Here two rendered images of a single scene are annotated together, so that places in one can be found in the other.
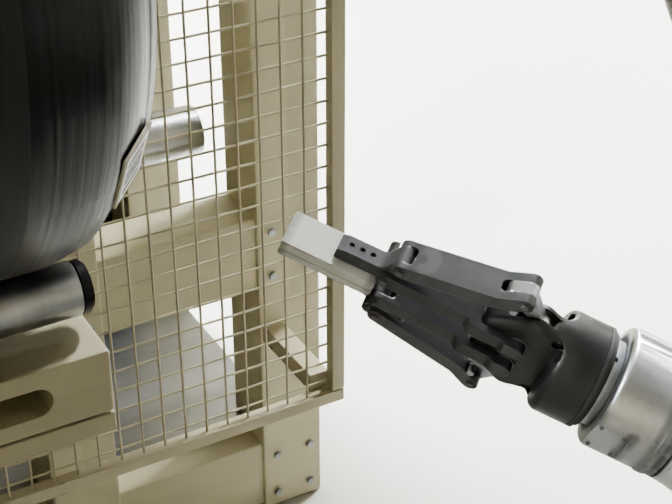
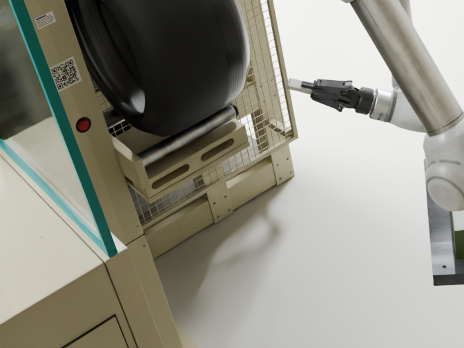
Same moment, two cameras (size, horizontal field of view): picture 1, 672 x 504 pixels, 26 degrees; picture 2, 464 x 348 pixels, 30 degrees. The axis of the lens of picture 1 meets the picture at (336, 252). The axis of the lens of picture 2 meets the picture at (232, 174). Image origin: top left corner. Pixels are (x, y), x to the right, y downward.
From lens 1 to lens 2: 1.43 m
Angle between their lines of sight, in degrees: 5
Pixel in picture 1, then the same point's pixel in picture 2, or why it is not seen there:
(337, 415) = (294, 149)
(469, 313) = (336, 92)
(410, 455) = (324, 157)
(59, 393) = (235, 138)
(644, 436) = (384, 112)
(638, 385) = (380, 101)
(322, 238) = (297, 83)
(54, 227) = (233, 94)
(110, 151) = (244, 73)
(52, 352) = (230, 128)
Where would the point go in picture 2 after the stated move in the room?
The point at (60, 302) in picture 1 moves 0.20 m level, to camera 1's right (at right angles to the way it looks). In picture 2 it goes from (230, 114) to (297, 99)
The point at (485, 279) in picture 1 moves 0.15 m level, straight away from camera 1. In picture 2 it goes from (338, 83) to (334, 56)
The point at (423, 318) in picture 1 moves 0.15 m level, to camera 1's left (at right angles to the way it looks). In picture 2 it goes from (325, 97) to (273, 108)
